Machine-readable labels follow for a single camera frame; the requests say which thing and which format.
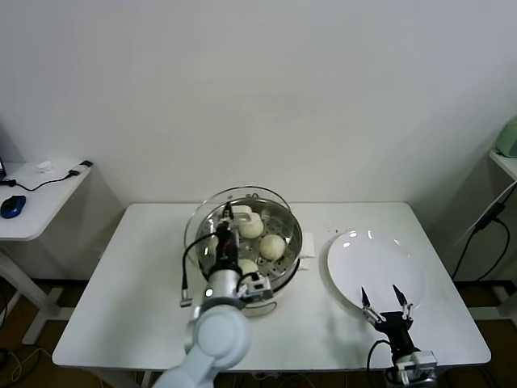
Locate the black adapter cable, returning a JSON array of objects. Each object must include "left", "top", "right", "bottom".
[{"left": 450, "top": 217, "right": 511, "bottom": 280}]

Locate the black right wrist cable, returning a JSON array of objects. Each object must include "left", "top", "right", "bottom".
[{"left": 365, "top": 338, "right": 395, "bottom": 371}]

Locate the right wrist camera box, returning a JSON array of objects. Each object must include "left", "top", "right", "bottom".
[{"left": 397, "top": 349, "right": 439, "bottom": 374}]

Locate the white hanging cable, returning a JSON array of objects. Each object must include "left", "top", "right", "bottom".
[{"left": 454, "top": 172, "right": 517, "bottom": 247}]

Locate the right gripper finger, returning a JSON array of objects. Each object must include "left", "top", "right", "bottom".
[
  {"left": 391, "top": 284, "right": 414, "bottom": 323},
  {"left": 360, "top": 285, "right": 383, "bottom": 324}
]

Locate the blue computer mouse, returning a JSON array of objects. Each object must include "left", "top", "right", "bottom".
[{"left": 0, "top": 195, "right": 26, "bottom": 220}]

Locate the pale green appliance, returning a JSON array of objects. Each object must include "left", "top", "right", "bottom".
[{"left": 495, "top": 116, "right": 517, "bottom": 158}]

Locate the glass lid with white handle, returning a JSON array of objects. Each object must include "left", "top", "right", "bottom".
[{"left": 184, "top": 185, "right": 292, "bottom": 280}]

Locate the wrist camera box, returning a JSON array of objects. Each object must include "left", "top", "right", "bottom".
[
  {"left": 397, "top": 349, "right": 439, "bottom": 374},
  {"left": 237, "top": 273, "right": 274, "bottom": 302}
]

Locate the white side desk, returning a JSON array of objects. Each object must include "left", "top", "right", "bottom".
[{"left": 0, "top": 160, "right": 93, "bottom": 347}]

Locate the white floor cable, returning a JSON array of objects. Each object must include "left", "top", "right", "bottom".
[{"left": 0, "top": 347, "right": 53, "bottom": 383}]

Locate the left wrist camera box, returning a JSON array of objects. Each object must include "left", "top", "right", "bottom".
[{"left": 237, "top": 273, "right": 274, "bottom": 302}]

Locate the black silver usb adapter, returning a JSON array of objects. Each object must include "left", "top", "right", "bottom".
[{"left": 66, "top": 160, "right": 93, "bottom": 178}]

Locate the white round plate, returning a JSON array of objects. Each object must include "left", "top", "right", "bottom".
[{"left": 326, "top": 229, "right": 427, "bottom": 312}]

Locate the black desk cable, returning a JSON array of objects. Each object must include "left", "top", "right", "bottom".
[{"left": 0, "top": 171, "right": 78, "bottom": 192}]

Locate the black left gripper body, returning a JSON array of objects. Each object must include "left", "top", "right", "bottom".
[{"left": 215, "top": 225, "right": 241, "bottom": 268}]

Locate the black power adapter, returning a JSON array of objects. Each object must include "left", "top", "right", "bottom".
[{"left": 474, "top": 201, "right": 506, "bottom": 232}]

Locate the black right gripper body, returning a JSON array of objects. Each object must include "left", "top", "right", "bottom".
[{"left": 375, "top": 310, "right": 419, "bottom": 356}]

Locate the steel perforated steamer basket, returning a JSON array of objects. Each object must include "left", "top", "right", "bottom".
[{"left": 195, "top": 196, "right": 316, "bottom": 285}]

